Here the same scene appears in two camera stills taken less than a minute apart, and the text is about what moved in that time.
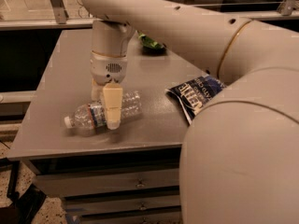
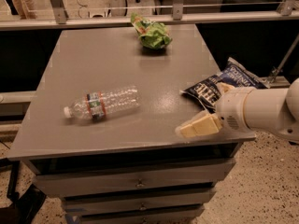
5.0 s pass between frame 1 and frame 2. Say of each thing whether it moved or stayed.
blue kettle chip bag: moved
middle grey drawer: stayed
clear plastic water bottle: moved
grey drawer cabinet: stayed
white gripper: moved
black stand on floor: stayed
